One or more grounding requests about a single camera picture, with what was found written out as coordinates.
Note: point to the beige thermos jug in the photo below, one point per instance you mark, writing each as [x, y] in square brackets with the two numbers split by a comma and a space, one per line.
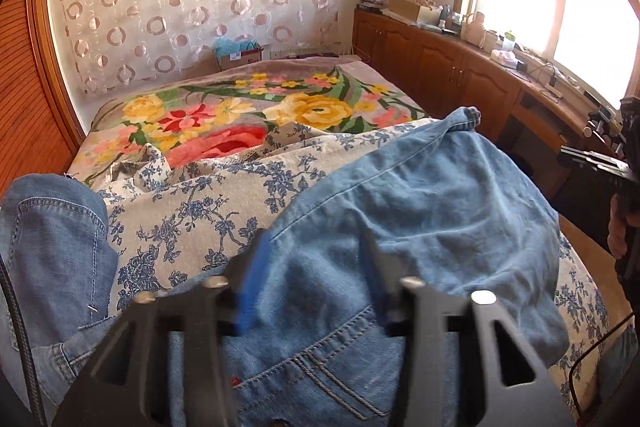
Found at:
[472, 29]

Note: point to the long wooden cabinet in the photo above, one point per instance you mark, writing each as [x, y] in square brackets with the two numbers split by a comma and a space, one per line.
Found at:
[435, 57]

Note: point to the person's right forearm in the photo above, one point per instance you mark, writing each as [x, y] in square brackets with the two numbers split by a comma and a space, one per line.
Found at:
[634, 257]

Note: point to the box with teal cloth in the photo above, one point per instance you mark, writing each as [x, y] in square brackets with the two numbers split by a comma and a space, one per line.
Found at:
[239, 54]

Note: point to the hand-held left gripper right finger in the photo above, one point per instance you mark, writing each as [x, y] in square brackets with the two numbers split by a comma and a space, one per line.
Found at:
[385, 302]

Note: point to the cardboard box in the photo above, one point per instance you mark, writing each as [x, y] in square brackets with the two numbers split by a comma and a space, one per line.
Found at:
[412, 11]

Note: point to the colourful floral blanket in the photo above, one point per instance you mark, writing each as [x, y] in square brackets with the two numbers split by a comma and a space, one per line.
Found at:
[225, 117]

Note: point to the person's right hand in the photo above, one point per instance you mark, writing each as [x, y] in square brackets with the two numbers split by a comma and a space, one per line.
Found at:
[619, 232]

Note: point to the person's worn blue jeans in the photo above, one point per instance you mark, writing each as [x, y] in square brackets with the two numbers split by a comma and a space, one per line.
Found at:
[620, 357]

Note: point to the white blue floral bedsheet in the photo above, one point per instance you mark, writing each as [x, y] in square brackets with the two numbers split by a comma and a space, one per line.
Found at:
[200, 217]

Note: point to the blue bottle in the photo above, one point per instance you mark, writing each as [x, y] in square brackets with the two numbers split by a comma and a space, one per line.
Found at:
[446, 17]

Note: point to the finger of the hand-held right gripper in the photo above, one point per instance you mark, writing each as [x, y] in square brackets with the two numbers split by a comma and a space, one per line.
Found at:
[590, 162]
[605, 127]

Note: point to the light blue denim pants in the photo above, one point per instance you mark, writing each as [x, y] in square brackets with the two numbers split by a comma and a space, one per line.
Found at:
[425, 207]

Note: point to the blue jeans with stitched pocket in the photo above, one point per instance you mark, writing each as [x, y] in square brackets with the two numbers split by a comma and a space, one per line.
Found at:
[55, 257]

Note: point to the white tissue pack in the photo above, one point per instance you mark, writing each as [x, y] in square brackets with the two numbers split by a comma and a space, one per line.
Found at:
[506, 58]

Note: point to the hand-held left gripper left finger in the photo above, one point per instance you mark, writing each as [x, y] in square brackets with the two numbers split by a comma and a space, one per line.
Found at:
[250, 297]

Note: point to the white power strip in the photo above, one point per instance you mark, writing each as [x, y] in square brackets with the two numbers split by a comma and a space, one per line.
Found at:
[552, 92]

